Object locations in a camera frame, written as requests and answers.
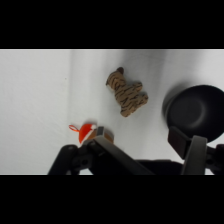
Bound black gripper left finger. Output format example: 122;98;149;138
47;134;155;176

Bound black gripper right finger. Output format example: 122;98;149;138
167;125;224;176

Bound brown potato toy red hat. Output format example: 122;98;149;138
68;122;115;146

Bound black round bowl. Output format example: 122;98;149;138
162;84;224;145

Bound brown striped tiger plush toy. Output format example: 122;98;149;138
105;66;150;118

